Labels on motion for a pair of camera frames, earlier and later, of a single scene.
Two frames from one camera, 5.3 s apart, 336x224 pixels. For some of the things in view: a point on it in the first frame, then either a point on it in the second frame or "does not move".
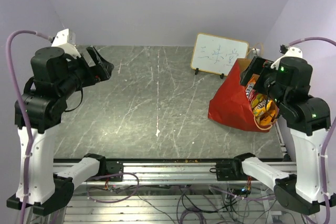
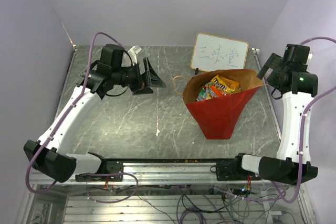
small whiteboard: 217,54 does not move
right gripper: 259,66 to 274,63
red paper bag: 230,104 to 217,117
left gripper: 95,73 to 137,88
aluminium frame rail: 169,173 does not move
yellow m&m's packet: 264,109 to 227,85
